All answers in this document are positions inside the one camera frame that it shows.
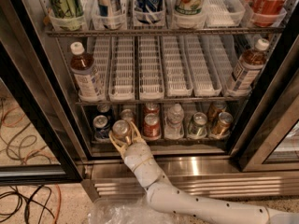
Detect orange soda can rear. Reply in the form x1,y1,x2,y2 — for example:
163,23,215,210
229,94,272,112
121,109,135,122

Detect steel fridge base grille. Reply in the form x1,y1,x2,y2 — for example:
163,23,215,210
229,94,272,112
81,157,299,200

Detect top wire shelf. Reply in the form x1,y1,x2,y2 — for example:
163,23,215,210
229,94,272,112
46,27,284,37

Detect blue soda can front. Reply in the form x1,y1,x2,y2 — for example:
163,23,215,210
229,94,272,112
93,115,111,140

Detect gold can rear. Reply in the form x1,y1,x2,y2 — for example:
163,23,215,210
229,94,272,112
206,101,227,122

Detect red soda can rear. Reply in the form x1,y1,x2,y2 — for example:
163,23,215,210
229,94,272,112
143,103,160,116

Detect blue soda can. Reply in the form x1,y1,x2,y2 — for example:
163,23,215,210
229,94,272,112
93,115,111,140
97,104,113,119

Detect clear water bottle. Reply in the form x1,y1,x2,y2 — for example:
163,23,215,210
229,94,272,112
164,104,184,140

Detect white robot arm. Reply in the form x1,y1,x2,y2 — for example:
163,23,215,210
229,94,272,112
109,119,299,224

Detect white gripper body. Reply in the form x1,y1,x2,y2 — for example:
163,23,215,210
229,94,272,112
122,141,172,191

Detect left tea bottle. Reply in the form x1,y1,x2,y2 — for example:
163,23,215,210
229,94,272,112
70,42,103,102

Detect right tea bottle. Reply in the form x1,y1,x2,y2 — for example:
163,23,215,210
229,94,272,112
227,38,269,91

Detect red soda can front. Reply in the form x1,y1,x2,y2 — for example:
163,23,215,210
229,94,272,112
143,113,161,138

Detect black cables on floor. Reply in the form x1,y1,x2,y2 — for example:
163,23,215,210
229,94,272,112
0,184,56,224

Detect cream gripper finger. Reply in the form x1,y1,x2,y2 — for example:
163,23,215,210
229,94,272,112
109,132,128,158
130,121,146,143

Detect orange soda can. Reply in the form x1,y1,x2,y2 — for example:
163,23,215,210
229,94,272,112
112,119,132,145
121,109,135,122

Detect orange soda can front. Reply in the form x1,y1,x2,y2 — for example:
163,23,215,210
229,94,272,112
112,119,132,145

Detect right glass fridge door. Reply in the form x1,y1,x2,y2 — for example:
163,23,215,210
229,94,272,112
239,72,299,173

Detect empty top glide tray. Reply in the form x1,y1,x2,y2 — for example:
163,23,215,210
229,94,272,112
205,0,245,28

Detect orange cable on floor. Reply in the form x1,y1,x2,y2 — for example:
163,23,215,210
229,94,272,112
52,184,63,224

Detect red soda can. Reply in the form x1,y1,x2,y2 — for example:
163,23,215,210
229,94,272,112
143,103,160,116
143,113,161,138

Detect dark blue can top shelf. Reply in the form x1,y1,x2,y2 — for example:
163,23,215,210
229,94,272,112
135,0,163,24

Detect coca-cola can top shelf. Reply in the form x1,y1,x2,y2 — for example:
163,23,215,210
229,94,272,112
242,0,287,27

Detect blue soda can rear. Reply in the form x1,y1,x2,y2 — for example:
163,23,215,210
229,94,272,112
97,104,113,119

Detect clear plastic bin with bag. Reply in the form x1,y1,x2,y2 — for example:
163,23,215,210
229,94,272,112
88,198,189,224

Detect green silver can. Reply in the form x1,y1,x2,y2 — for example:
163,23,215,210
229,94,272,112
188,112,207,139

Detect middle wire shelf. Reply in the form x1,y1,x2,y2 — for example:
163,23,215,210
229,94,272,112
75,97,248,105

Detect wire shelf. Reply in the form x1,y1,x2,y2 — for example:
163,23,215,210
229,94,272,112
46,27,284,37
75,97,248,105

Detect gold can front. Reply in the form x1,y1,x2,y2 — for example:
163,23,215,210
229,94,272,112
211,112,234,135

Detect left glass fridge door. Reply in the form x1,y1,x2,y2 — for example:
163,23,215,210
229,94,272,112
0,0,84,185

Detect tea bottle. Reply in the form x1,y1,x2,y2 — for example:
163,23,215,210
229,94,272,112
227,38,269,91
70,42,103,102

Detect gold can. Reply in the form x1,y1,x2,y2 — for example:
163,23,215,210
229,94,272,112
206,101,227,122
211,112,234,135

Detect glass fridge door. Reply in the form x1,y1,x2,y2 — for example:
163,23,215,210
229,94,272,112
239,72,299,173
0,0,84,185

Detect green can top shelf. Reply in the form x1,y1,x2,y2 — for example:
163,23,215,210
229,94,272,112
50,0,84,31

